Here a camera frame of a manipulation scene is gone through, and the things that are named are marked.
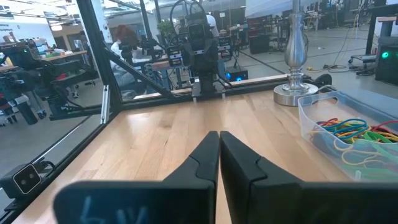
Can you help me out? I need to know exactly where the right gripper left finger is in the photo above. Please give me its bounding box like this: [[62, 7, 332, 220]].
[[52, 131, 220, 224]]

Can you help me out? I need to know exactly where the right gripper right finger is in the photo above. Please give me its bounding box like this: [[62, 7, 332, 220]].
[[220, 131, 398, 224]]

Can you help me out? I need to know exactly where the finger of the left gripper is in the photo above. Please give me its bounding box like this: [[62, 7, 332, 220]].
[[201, 60, 215, 75], [190, 60, 203, 75]]

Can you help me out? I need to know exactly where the blue rubber band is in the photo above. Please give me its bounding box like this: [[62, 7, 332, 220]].
[[329, 118, 369, 140], [312, 132, 374, 175]]

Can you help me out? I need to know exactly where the red rubber band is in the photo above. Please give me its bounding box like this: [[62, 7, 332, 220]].
[[316, 117, 340, 128], [370, 119, 398, 132]]

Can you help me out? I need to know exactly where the green rubber band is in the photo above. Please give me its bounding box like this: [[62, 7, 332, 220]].
[[341, 146, 398, 182], [363, 130, 398, 144]]

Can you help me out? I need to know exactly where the clear plastic bin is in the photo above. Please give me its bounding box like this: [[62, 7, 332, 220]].
[[297, 89, 398, 184]]

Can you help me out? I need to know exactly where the black box blue light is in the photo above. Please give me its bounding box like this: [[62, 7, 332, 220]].
[[225, 66, 249, 83]]

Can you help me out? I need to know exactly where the background green plant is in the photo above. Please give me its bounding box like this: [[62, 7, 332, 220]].
[[156, 19, 177, 40]]

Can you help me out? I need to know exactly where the black floor cabinet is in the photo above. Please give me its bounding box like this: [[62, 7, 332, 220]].
[[248, 32, 271, 55]]

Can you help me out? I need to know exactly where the person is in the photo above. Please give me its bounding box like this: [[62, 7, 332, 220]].
[[109, 24, 149, 91]]

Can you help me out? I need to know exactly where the white shade silver table lamp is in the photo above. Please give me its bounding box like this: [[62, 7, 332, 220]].
[[272, 0, 320, 107]]

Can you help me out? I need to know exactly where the background robot workstation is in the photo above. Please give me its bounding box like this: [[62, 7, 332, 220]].
[[0, 39, 100, 127]]

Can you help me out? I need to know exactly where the black side desk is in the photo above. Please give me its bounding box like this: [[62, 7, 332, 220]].
[[366, 2, 398, 55]]

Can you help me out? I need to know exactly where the black computer tower green light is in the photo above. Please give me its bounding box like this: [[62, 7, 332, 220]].
[[374, 36, 398, 86]]

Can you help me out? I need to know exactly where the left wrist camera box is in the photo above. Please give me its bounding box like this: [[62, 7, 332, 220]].
[[186, 20, 208, 43]]

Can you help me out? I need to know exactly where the silver frame bracket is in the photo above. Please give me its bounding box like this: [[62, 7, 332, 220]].
[[99, 84, 111, 124]]

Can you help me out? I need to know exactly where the black table-level camera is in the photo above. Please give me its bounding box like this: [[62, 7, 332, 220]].
[[0, 162, 44, 200]]

